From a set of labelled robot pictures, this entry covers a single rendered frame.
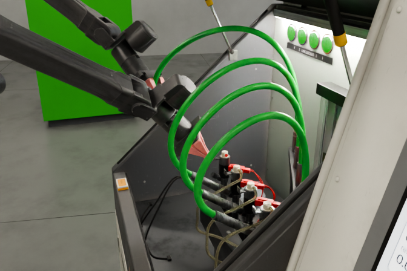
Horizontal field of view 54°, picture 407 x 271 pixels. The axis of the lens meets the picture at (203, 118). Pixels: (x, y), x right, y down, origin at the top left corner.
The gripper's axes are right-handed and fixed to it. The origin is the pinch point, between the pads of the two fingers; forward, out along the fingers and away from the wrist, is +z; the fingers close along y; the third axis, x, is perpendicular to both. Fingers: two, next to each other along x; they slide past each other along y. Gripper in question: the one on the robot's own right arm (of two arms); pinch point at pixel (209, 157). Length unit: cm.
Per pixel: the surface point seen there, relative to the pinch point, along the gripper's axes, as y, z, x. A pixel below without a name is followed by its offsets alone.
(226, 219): 0.4, 2.1, -25.4
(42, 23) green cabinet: -99, -97, 294
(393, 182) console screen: 27, 1, -47
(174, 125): 3.0, -15.0, -11.9
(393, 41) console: 39, -9, -38
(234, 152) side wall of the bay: -2.5, 17.9, 35.3
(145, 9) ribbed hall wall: -60, -45, 633
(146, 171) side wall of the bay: -25.8, -0.5, 27.4
